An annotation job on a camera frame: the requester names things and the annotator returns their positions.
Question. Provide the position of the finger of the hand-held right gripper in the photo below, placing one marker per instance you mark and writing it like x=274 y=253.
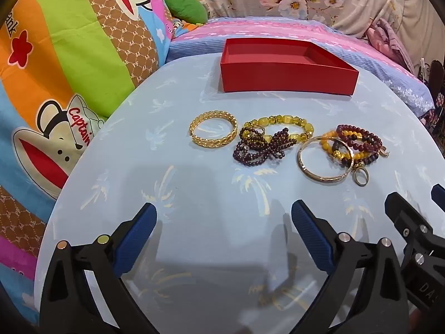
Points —
x=403 y=212
x=439 y=196

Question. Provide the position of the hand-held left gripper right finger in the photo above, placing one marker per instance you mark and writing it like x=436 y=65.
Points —
x=309 y=229

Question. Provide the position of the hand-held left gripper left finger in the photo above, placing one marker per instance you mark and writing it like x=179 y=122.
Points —
x=139 y=233

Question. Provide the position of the thin gold bangle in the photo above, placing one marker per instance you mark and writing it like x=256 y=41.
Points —
x=313 y=175

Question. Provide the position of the red cardboard box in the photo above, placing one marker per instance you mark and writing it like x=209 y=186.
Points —
x=288 y=76

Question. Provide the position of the dark ornate furniture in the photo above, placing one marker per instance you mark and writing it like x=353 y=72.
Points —
x=434 y=87

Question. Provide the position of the purple cloth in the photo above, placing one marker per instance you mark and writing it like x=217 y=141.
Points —
x=389 y=41

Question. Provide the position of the cartoon monkey blanket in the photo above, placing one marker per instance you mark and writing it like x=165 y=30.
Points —
x=87 y=41

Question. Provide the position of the green pillow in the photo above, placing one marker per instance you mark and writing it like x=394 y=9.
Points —
x=184 y=7

